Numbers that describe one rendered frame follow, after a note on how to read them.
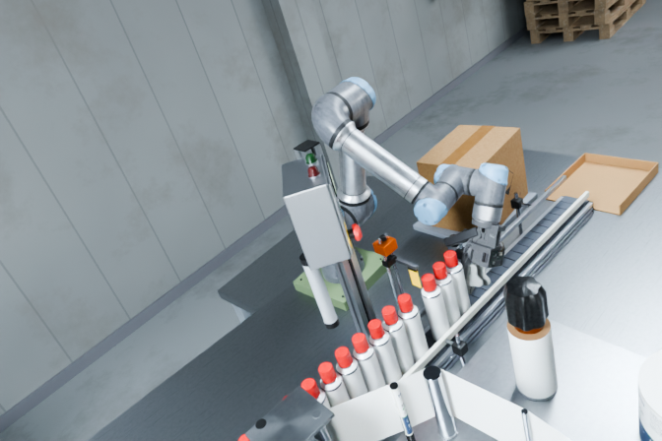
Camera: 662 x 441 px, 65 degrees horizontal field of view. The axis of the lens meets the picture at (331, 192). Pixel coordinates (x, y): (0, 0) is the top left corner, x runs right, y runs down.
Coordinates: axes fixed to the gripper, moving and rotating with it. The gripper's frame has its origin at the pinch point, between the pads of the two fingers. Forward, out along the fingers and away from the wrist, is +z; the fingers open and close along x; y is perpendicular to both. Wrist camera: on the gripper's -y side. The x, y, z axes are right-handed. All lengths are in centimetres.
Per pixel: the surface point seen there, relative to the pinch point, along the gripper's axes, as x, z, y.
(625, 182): 76, -32, 7
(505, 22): 437, -177, -291
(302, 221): -58, -21, -3
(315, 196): -58, -27, 0
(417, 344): -22.2, 10.7, 2.7
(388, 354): -32.7, 11.1, 3.0
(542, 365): -17.4, 3.7, 32.1
